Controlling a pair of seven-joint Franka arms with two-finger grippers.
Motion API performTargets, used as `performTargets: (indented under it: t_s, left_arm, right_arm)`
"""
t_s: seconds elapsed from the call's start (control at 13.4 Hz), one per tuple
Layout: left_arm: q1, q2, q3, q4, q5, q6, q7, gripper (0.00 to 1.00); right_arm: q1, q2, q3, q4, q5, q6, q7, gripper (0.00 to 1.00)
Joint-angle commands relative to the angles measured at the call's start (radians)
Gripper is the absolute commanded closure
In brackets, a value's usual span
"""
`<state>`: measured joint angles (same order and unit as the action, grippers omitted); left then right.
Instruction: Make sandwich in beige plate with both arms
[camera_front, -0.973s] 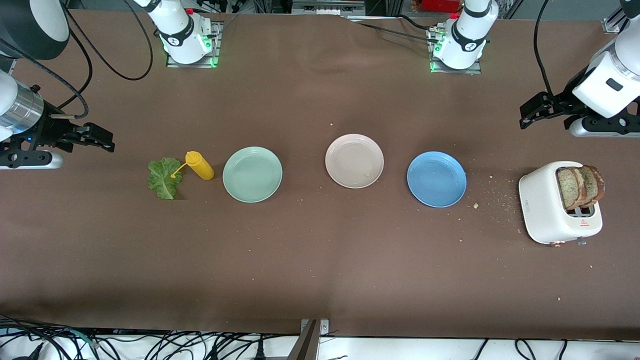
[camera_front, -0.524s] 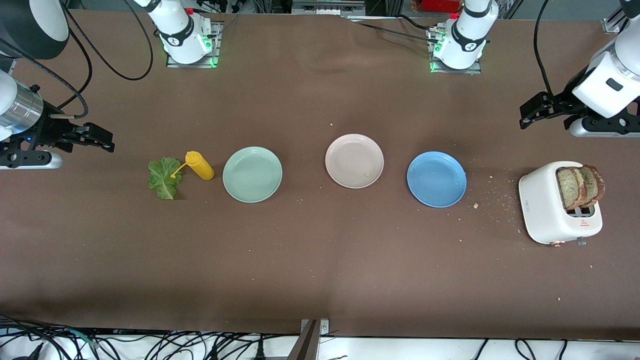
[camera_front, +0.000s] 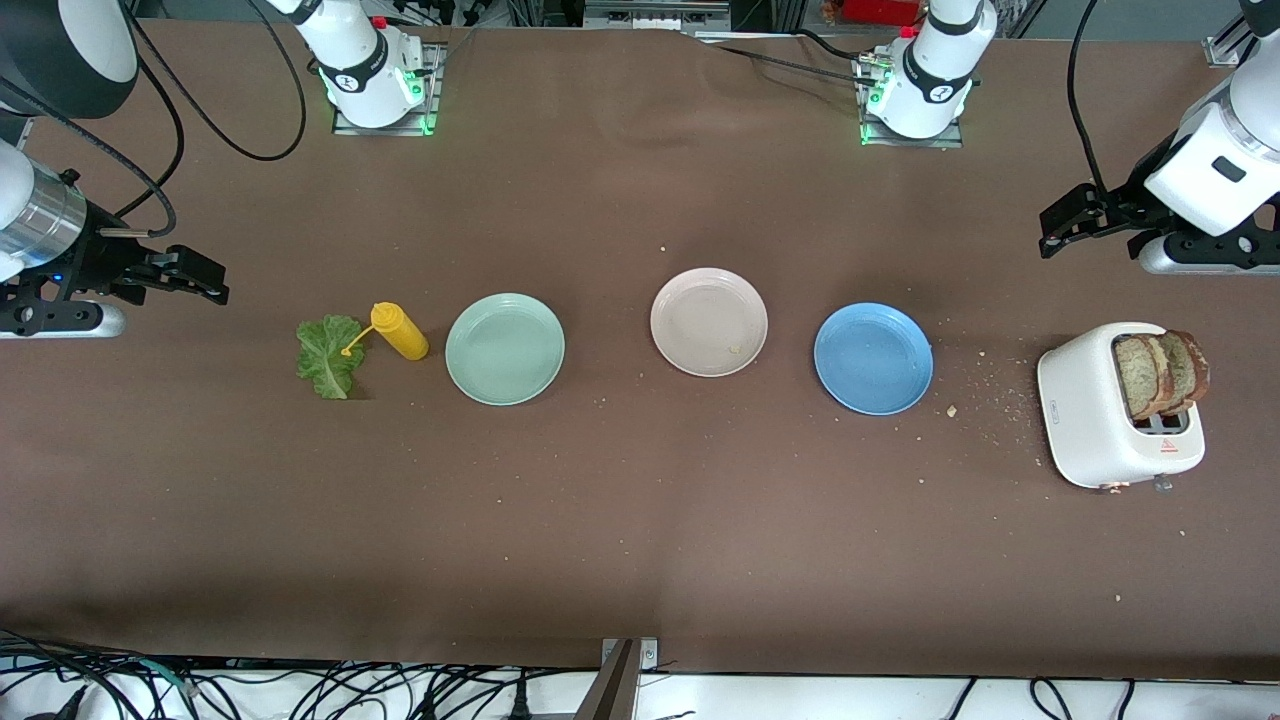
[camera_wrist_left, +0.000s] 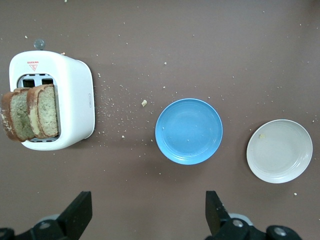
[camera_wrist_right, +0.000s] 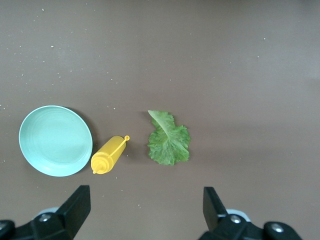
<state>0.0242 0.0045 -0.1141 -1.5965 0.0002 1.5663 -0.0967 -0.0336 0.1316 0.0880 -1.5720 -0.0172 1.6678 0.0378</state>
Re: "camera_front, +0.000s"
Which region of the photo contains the aluminium frame profile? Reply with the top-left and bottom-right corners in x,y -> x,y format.
1203,0 -> 1257,69

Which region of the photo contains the aluminium post with bracket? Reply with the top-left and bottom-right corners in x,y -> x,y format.
573,637 -> 661,720

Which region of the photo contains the teal cable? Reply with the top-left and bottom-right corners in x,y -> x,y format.
125,658 -> 191,693

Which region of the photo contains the grey metal frame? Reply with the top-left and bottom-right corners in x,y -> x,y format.
583,0 -> 733,36

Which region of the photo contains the beige round plate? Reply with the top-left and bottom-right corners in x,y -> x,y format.
650,267 -> 769,378

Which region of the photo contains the long black arm cable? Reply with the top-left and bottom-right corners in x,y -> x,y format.
118,0 -> 308,219
1066,0 -> 1111,196

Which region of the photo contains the green lettuce leaf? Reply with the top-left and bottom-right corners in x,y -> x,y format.
296,315 -> 367,401

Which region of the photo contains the brown bread slice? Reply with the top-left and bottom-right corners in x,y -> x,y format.
1160,330 -> 1211,413
1113,335 -> 1176,419

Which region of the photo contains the blue round plate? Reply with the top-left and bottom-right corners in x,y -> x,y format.
813,302 -> 935,416

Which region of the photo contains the red box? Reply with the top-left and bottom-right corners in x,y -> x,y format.
840,0 -> 926,27

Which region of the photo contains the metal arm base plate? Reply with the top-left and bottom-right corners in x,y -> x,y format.
853,52 -> 966,150
333,40 -> 442,137

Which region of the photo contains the black cable on table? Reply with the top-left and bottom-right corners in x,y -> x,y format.
700,30 -> 881,91

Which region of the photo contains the mint green round plate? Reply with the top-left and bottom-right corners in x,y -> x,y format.
445,292 -> 566,407

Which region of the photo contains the yellow squeeze sauce bottle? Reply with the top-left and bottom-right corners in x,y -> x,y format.
340,302 -> 430,362

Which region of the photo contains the white two-slot toaster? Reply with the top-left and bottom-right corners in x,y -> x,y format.
1037,322 -> 1207,493

